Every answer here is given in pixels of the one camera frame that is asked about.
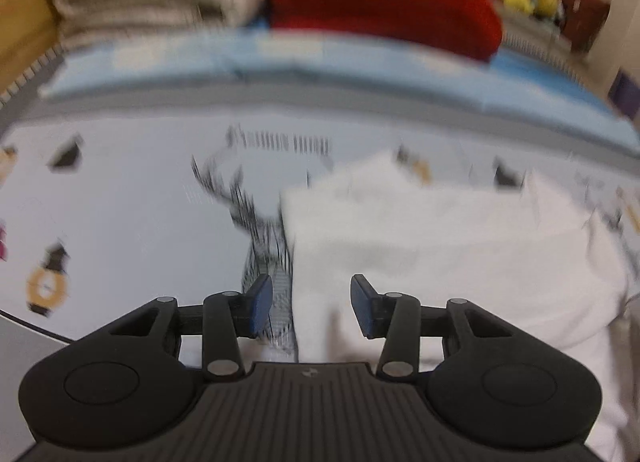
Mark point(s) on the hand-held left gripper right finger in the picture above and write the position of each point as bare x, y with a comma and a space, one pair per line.
361, 304

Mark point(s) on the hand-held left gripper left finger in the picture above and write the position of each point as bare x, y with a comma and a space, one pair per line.
262, 304

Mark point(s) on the white long-sleeve shirt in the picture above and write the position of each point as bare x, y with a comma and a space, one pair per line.
450, 267

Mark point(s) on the deer printed bed sheet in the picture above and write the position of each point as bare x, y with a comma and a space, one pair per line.
125, 192

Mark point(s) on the light blue sheet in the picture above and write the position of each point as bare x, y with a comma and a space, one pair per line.
325, 71

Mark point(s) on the cream folded quilt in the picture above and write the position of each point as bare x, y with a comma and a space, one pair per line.
150, 9

